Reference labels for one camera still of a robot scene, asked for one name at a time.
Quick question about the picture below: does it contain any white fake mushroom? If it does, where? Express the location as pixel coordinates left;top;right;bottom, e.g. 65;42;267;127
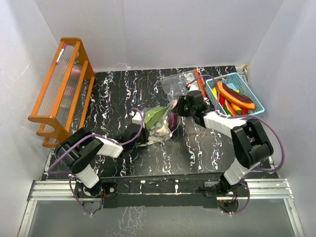
153;123;171;138

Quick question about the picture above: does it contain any green fake leaf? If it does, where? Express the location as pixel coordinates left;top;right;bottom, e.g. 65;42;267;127
144;107;168;130

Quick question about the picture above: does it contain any clear bag with green leaf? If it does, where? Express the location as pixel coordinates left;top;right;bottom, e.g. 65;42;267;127
144;100;180;146

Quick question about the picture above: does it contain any purple fake eggplant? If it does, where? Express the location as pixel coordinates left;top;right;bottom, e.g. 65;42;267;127
168;100;178;133

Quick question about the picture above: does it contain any clear zip bag red slider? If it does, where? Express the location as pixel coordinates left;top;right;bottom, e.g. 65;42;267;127
160;68;207;102

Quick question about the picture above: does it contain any yellow fake banana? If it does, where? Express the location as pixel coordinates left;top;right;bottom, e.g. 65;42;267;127
212;87;218;98
231;103;242;113

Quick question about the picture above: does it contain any fake watermelon slice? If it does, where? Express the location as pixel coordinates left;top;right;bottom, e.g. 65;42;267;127
224;99;237;117

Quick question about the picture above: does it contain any fake sweet potato slice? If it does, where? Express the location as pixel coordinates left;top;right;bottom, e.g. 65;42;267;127
216;81;255;110

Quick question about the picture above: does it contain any light blue plastic basket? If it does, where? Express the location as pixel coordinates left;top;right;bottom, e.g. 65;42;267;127
205;73;265;115

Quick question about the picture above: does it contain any red fake chili pepper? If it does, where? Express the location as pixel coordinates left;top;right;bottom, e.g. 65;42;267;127
219;95;225;107

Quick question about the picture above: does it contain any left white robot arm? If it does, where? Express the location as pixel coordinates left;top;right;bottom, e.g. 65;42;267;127
55;123;149;197

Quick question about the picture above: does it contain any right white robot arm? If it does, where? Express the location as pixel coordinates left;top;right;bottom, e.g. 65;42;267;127
172;90;274;196

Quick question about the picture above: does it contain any orange wooden rack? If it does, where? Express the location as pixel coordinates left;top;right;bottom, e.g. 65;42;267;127
28;38;96;148

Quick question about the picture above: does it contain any pink white marker pen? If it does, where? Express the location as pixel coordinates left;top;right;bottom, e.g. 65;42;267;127
55;43;67;65

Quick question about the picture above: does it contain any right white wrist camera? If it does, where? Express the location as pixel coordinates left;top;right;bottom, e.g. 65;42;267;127
186;81;199;92

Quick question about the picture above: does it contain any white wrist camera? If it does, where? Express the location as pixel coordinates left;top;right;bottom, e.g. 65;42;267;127
186;81;199;92
132;112;145;127

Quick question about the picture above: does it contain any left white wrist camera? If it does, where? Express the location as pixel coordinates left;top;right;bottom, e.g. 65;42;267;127
132;112;145;127

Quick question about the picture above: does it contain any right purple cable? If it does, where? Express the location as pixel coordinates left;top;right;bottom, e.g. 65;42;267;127
187;75;285;173

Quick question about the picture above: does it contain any purple cable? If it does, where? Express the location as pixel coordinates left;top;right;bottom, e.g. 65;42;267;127
48;107;145;175
187;75;285;173

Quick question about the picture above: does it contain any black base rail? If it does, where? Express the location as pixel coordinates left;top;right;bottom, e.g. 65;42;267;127
75;173;250;212

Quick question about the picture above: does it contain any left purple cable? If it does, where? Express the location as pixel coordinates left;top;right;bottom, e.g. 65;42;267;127
48;107;145;175

